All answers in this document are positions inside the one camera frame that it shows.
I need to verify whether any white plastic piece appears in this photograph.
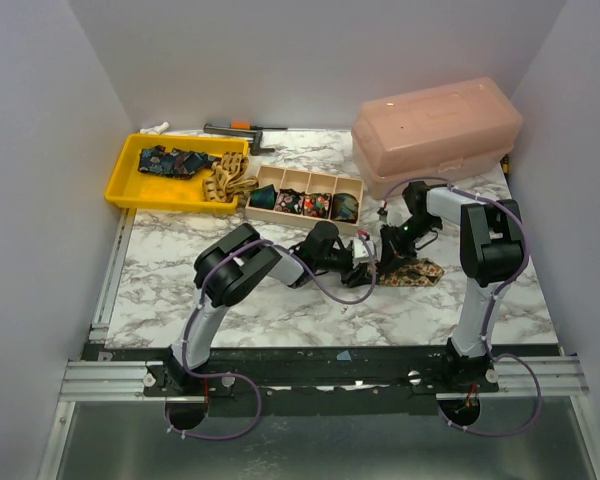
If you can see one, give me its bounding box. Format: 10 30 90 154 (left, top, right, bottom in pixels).
139 121 170 135

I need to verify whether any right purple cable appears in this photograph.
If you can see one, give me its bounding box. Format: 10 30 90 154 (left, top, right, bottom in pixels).
379 177 544 437

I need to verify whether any wooden compartment organizer box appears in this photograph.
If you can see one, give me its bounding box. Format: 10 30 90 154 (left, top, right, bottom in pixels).
245 164 364 236

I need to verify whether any orange handled tool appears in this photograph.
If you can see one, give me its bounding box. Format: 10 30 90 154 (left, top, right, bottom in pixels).
203 122 287 137

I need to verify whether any aluminium rail frame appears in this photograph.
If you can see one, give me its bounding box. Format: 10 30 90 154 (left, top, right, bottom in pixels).
40 210 600 479

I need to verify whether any yellow plastic tray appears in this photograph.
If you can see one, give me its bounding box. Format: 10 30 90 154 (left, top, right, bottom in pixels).
105 133 248 215

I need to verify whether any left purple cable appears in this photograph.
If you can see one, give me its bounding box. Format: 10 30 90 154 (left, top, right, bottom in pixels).
164 230 380 442

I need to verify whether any navy floral patterned tie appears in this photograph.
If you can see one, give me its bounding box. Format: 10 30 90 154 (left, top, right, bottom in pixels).
137 145 218 180

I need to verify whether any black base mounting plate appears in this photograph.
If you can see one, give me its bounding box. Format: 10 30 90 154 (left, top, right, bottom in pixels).
76 344 566 424

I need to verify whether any dark green rolled tie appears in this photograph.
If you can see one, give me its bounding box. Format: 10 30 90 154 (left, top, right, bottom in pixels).
249 184 278 210

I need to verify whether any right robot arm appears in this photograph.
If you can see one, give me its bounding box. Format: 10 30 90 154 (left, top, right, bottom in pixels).
377 178 529 392

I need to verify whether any black floral rolled tie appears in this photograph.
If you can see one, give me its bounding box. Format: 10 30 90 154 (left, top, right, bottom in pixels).
274 188 305 215

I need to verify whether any beige beetle patterned tie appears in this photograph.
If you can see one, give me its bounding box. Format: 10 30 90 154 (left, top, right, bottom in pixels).
202 152 259 203

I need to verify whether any red floral rolled tie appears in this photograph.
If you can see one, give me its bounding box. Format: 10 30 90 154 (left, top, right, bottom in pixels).
303 192 332 219

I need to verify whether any pink translucent plastic box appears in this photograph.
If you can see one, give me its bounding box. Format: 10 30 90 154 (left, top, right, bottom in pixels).
351 77 523 200

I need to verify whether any paisley flamingo patterned tie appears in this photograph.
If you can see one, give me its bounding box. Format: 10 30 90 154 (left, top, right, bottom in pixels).
378 258 445 287

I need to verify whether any purple cable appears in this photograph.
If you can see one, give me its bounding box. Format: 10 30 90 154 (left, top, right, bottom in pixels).
379 177 544 437
164 230 380 442

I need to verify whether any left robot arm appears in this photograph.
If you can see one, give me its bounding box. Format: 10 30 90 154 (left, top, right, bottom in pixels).
163 221 378 395

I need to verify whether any green feather rolled tie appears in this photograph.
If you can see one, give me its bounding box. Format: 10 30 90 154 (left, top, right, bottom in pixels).
330 192 359 224

